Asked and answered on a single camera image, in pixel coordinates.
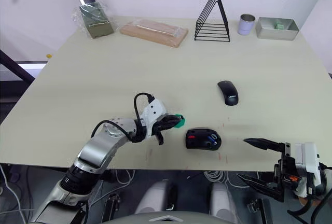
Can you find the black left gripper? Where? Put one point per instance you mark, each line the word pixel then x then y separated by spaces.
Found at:
pixel 157 126

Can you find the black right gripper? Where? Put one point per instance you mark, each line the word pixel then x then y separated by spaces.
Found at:
pixel 285 172

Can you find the green octagonal holder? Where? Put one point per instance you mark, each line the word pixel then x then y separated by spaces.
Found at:
pixel 180 123

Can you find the black mouse base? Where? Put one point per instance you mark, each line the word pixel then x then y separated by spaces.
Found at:
pixel 199 143

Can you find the blue battery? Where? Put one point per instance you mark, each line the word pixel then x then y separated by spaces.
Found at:
pixel 210 138

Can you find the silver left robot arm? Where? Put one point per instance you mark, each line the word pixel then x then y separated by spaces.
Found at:
pixel 98 148

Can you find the black mouse cover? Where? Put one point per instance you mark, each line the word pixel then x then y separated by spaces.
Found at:
pixel 228 91

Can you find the grey robot torso shell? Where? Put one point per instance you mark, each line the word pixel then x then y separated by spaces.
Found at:
pixel 166 218

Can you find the wrapped wooden board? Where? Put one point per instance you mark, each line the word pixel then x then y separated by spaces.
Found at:
pixel 155 32

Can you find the green block in plastic wrap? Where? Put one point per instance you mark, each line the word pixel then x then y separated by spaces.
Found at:
pixel 96 21

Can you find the metal cup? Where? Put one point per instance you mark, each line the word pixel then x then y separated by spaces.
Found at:
pixel 245 27

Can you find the grey metal box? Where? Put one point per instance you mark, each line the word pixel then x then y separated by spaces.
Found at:
pixel 275 35

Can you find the small green block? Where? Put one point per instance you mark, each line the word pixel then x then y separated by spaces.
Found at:
pixel 279 26

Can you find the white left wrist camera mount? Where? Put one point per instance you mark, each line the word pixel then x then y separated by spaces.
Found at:
pixel 154 110

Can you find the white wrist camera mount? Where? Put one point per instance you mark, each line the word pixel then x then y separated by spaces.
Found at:
pixel 154 110
pixel 307 161

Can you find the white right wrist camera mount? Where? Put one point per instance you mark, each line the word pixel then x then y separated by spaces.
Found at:
pixel 307 161

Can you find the black floor bracket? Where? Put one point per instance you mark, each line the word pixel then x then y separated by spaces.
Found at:
pixel 111 207
pixel 259 209

